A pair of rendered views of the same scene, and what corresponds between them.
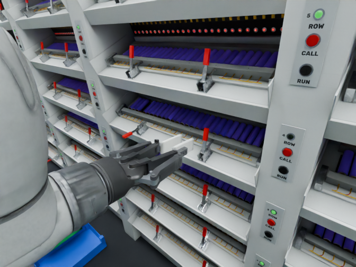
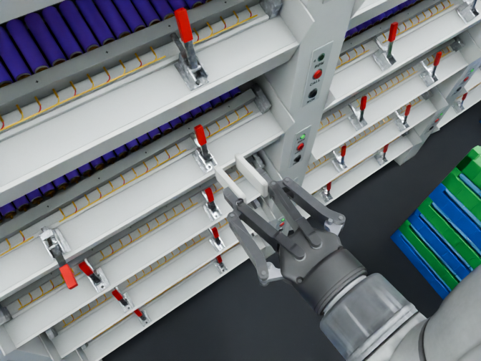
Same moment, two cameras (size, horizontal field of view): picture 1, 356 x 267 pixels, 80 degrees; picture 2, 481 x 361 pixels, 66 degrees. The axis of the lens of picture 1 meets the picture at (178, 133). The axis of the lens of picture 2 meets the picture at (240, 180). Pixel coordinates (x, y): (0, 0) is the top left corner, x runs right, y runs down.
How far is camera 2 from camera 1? 0.48 m
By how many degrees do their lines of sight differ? 60
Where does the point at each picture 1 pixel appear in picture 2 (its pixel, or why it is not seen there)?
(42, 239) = not seen: hidden behind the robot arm
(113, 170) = (352, 259)
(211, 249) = (227, 236)
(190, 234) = (197, 256)
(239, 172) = (256, 135)
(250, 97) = (266, 43)
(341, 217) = (345, 89)
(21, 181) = not seen: outside the picture
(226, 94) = (235, 61)
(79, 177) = (389, 295)
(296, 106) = (326, 23)
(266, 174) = (295, 111)
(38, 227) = not seen: hidden behind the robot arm
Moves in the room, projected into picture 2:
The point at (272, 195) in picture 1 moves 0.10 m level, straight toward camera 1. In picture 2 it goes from (300, 124) to (344, 154)
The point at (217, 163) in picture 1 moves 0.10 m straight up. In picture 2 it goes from (228, 152) to (227, 114)
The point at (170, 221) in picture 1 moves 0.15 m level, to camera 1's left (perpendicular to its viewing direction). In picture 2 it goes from (162, 280) to (140, 343)
